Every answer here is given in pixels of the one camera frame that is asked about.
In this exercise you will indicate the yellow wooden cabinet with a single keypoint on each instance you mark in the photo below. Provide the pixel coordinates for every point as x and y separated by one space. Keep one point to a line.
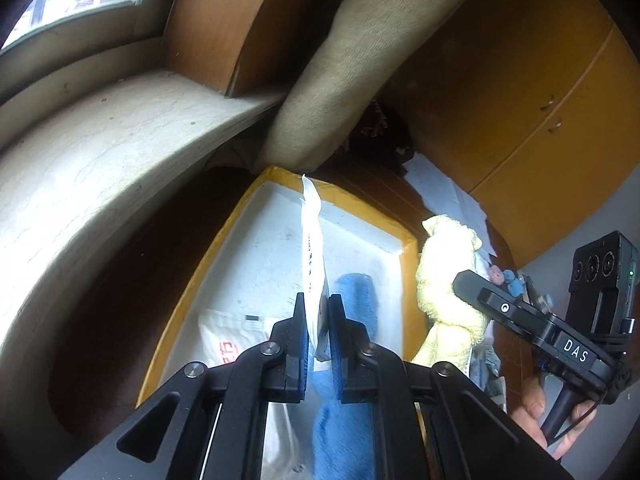
525 60

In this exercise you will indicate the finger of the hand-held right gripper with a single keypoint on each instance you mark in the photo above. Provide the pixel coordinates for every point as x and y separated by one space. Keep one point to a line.
495 307

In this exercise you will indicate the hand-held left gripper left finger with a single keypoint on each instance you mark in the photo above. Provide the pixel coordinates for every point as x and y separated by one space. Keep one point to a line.
300 345

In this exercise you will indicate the pink plush toy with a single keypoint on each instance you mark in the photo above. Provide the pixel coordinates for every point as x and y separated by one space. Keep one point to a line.
496 275

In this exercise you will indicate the stone window sill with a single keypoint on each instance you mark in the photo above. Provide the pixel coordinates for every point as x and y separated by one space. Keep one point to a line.
100 160

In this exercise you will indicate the white printed plastic packet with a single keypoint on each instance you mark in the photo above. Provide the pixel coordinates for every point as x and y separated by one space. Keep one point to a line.
312 260

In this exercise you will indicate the small blue object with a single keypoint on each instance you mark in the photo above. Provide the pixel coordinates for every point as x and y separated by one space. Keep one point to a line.
509 276
515 289

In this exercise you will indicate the yellow towel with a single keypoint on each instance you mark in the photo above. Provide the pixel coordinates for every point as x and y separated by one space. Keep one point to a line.
445 270

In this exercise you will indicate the person's right hand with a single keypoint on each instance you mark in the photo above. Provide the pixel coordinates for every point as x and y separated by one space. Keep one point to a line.
530 405

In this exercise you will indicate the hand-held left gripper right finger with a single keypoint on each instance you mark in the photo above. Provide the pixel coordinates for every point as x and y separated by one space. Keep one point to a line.
336 355

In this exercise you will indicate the beige curtain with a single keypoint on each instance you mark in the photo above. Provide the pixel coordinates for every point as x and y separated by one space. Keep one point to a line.
340 85

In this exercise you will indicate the blue towel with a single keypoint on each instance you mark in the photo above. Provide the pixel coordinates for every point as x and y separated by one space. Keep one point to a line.
357 300

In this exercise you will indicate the white paper sheets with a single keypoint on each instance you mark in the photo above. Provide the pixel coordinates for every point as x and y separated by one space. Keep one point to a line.
435 180

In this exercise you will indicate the white plastic mailer bag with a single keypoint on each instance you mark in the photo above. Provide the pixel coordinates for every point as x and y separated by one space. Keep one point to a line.
225 330

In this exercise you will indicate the dark fringed cloth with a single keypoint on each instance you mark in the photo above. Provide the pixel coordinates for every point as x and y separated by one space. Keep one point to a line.
385 125

